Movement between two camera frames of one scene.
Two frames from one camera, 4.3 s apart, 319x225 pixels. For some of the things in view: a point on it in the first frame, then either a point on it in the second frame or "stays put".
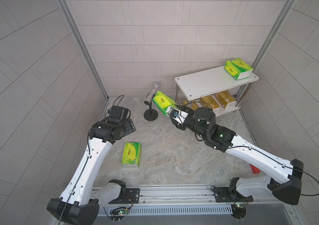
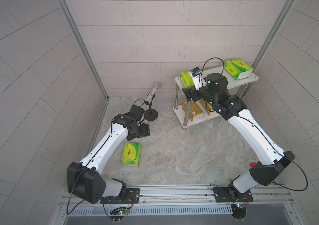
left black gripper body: x=126 y=127 → x=141 y=131
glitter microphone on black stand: x=151 y=115 stays put
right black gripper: x=182 y=126 → x=188 y=93
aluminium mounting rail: x=196 y=196 stays put
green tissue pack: x=131 y=154 stays put
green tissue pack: x=163 y=101 → x=186 y=79
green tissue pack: x=238 y=68 stays put
